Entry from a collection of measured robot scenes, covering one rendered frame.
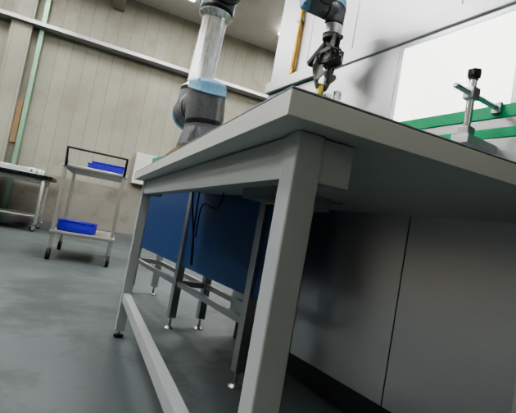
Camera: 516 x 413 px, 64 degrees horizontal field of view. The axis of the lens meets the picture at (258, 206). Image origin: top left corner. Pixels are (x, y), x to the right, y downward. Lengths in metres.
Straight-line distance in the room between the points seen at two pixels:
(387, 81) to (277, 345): 1.25
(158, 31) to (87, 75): 1.55
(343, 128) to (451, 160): 0.18
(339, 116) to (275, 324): 0.27
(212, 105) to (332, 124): 0.77
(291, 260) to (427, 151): 0.24
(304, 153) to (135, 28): 7.95
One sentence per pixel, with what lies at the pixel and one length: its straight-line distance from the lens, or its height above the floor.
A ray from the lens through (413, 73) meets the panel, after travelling 1.57.
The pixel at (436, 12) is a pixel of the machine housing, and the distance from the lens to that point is 1.67.
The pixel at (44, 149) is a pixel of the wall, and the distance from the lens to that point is 7.85.
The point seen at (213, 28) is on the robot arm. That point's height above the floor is 1.22.
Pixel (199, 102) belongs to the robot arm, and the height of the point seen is 0.92.
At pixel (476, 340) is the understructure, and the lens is 1.28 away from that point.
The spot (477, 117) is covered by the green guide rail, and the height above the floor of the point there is 0.94.
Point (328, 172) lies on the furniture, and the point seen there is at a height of 0.67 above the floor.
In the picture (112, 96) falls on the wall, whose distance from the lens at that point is 8.01.
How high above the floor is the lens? 0.58
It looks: 3 degrees up
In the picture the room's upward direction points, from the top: 10 degrees clockwise
